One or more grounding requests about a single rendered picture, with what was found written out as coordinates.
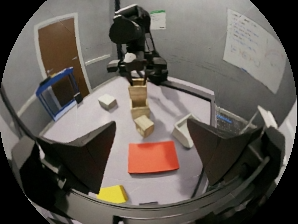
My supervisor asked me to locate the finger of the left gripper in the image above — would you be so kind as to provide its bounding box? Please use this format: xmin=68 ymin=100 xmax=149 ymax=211
xmin=119 ymin=71 xmax=133 ymax=86
xmin=143 ymin=67 xmax=155 ymax=86

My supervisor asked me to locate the yellow rectangular block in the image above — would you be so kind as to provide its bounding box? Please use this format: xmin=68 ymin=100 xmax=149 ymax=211
xmin=96 ymin=185 xmax=128 ymax=203

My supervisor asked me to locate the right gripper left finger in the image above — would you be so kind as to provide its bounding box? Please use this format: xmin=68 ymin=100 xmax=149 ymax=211
xmin=35 ymin=121 xmax=117 ymax=195

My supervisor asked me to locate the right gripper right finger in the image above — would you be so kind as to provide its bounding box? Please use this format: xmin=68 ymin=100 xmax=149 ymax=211
xmin=186 ymin=118 xmax=263 ymax=187

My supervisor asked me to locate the wooden box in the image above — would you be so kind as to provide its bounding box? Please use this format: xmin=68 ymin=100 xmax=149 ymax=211
xmin=130 ymin=99 xmax=150 ymax=120
xmin=128 ymin=79 xmax=147 ymax=100
xmin=135 ymin=115 xmax=154 ymax=138

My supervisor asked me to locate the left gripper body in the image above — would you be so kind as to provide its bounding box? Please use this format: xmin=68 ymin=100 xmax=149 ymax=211
xmin=107 ymin=42 xmax=167 ymax=73

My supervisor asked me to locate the white open box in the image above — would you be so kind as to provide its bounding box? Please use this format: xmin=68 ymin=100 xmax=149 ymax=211
xmin=172 ymin=113 xmax=201 ymax=148

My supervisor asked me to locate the orange-red flat rectangular block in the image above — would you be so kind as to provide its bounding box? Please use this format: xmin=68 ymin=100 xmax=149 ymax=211
xmin=128 ymin=141 xmax=179 ymax=174

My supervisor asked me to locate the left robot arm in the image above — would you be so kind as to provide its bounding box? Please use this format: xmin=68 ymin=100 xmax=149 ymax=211
xmin=109 ymin=4 xmax=162 ymax=72

